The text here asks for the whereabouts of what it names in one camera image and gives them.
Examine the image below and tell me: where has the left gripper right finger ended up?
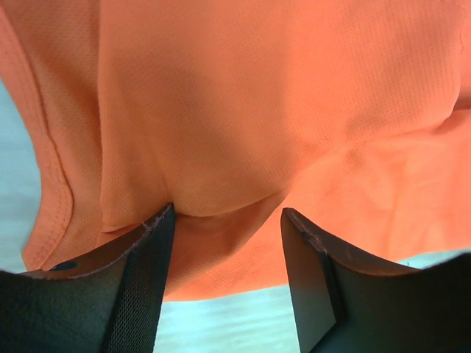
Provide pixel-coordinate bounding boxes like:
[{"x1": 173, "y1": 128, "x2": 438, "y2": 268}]
[{"x1": 280, "y1": 208, "x2": 470, "y2": 353}]

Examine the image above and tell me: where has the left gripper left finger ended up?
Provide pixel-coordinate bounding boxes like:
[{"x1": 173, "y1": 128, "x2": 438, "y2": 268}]
[{"x1": 1, "y1": 204, "x2": 175, "y2": 352}]

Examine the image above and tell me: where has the orange t shirt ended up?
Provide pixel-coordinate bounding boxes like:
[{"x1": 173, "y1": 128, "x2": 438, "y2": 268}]
[{"x1": 1, "y1": 1, "x2": 470, "y2": 301}]

